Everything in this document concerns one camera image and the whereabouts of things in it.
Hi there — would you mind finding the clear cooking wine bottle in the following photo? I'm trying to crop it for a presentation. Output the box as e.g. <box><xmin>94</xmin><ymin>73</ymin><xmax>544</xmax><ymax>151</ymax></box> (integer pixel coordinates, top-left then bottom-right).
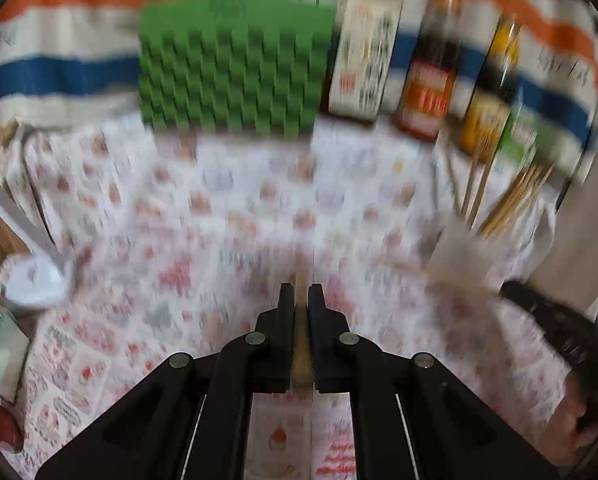
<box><xmin>326</xmin><ymin>0</ymin><xmax>404</xmax><ymax>123</ymax></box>

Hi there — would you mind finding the striped cloth backdrop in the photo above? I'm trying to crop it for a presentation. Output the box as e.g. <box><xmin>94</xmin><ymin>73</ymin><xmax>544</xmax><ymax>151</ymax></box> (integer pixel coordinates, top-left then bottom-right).
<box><xmin>0</xmin><ymin>0</ymin><xmax>598</xmax><ymax>186</ymax></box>

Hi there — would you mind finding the green checkered box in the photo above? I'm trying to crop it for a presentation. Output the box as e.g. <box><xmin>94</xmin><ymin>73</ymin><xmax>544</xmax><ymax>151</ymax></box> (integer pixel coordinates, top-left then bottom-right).
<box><xmin>138</xmin><ymin>0</ymin><xmax>336</xmax><ymax>136</ymax></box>

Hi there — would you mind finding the white bear print cloth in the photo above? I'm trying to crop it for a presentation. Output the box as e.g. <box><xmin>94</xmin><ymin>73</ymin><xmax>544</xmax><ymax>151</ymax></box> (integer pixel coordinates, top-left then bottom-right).
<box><xmin>0</xmin><ymin>115</ymin><xmax>560</xmax><ymax>281</ymax></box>

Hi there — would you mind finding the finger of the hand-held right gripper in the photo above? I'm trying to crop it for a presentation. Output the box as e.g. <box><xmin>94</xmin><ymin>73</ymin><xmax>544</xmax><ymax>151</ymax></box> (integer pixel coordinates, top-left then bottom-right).
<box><xmin>499</xmin><ymin>280</ymin><xmax>554</xmax><ymax>331</ymax></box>

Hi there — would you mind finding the white rod frame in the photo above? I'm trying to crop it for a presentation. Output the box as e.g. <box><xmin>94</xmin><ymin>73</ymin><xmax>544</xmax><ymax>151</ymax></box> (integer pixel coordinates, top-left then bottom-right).
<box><xmin>0</xmin><ymin>170</ymin><xmax>74</xmax><ymax>281</ymax></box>

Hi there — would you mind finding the yellow label oyster sauce bottle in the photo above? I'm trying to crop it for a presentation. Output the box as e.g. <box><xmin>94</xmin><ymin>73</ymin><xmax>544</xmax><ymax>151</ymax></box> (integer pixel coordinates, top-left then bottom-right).
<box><xmin>459</xmin><ymin>15</ymin><xmax>524</xmax><ymax>158</ymax></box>

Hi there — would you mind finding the translucent plastic cup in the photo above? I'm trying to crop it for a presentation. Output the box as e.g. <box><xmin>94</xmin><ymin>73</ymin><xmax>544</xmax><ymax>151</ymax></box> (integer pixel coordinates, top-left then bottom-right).
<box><xmin>426</xmin><ymin>212</ymin><xmax>504</xmax><ymax>296</ymax></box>

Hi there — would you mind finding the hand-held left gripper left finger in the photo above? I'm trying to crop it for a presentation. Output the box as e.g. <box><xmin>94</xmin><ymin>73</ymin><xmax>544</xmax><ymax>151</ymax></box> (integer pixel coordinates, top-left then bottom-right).
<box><xmin>36</xmin><ymin>282</ymin><xmax>297</xmax><ymax>480</ymax></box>

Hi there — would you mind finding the person's right hand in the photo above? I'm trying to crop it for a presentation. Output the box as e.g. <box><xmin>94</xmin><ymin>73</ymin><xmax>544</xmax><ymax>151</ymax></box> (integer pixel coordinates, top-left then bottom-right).
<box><xmin>539</xmin><ymin>370</ymin><xmax>598</xmax><ymax>466</ymax></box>

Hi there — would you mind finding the dark red object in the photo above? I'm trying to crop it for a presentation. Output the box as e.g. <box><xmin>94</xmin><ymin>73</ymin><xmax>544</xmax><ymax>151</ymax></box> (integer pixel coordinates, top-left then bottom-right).
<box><xmin>0</xmin><ymin>390</ymin><xmax>24</xmax><ymax>453</ymax></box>

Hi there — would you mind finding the pink print cloth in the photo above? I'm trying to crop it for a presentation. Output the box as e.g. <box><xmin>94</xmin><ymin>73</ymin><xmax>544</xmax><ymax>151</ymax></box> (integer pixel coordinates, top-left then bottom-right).
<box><xmin>0</xmin><ymin>230</ymin><xmax>570</xmax><ymax>480</ymax></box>

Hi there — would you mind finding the bunch of bamboo chopsticks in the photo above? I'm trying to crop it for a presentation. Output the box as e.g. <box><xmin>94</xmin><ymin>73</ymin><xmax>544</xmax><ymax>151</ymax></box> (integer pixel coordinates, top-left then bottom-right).
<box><xmin>441</xmin><ymin>142</ymin><xmax>557</xmax><ymax>238</ymax></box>

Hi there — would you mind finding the white round tub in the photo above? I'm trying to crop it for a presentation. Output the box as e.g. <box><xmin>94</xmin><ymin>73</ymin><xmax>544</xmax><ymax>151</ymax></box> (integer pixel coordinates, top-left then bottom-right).
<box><xmin>1</xmin><ymin>255</ymin><xmax>74</xmax><ymax>311</ymax></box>

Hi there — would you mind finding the red cap sesame oil bottle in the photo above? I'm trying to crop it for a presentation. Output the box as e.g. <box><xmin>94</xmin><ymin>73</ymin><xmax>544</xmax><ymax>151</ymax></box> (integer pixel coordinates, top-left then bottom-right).
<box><xmin>391</xmin><ymin>0</ymin><xmax>466</xmax><ymax>142</ymax></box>

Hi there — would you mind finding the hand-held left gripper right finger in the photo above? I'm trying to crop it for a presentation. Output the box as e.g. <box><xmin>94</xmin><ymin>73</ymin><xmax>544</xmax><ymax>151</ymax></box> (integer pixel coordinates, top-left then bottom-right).
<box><xmin>307</xmin><ymin>284</ymin><xmax>562</xmax><ymax>480</ymax></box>

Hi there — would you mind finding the green milk drink carton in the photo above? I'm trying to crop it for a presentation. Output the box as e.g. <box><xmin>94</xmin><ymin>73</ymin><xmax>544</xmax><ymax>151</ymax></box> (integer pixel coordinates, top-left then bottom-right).
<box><xmin>499</xmin><ymin>105</ymin><xmax>542</xmax><ymax>171</ymax></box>

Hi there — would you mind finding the tan bamboo chopstick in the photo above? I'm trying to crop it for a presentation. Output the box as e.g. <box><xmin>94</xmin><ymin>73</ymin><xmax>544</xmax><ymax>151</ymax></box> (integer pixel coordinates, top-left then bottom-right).
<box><xmin>291</xmin><ymin>240</ymin><xmax>314</xmax><ymax>393</ymax></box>

